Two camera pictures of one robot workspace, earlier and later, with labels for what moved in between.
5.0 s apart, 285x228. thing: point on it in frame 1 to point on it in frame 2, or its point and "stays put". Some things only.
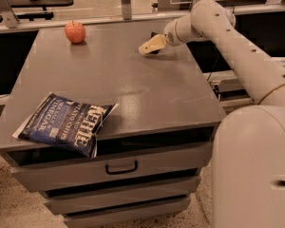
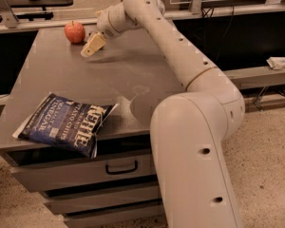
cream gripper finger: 157,42 to 96,42
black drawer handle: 117,172 stays put
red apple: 75,31 stays put
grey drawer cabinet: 158,138 stays put
